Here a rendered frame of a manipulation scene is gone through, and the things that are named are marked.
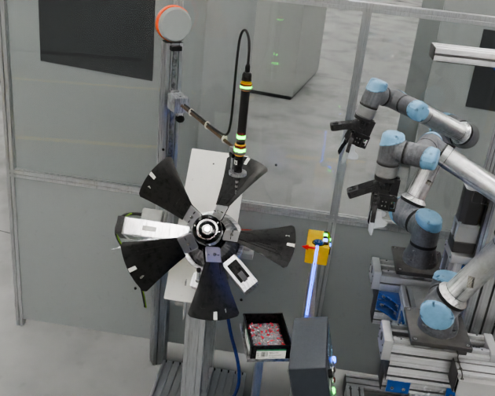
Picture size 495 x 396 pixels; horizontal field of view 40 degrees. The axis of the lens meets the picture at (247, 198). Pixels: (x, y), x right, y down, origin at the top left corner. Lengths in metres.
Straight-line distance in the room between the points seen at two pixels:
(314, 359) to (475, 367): 0.83
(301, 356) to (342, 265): 1.58
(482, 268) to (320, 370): 0.67
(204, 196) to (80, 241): 1.01
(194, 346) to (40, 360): 1.11
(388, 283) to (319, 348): 1.07
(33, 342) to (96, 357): 0.38
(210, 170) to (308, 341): 1.19
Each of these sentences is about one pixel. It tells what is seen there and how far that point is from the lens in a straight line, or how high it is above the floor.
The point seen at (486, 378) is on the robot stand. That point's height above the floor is 0.95.
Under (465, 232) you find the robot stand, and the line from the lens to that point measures 2.72.
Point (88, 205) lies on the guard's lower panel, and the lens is 3.66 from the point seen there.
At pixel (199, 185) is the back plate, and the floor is 1.24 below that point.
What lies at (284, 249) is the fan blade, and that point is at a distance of 2.68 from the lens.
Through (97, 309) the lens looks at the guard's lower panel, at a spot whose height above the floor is 0.20.
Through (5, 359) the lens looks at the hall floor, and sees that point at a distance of 4.01.
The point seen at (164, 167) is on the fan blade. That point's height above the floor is 1.39.
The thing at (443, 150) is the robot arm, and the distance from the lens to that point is 2.35.
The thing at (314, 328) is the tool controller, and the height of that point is 1.25.
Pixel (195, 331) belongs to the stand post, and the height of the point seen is 0.62.
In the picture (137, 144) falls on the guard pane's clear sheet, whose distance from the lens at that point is 3.45.
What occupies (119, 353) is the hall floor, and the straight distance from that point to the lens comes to 3.98.
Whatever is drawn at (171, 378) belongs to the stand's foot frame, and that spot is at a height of 0.08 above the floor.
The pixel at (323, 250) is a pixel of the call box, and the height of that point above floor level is 1.06.
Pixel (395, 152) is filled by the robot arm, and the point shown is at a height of 1.73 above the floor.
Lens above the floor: 2.48
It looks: 25 degrees down
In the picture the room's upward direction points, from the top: 6 degrees clockwise
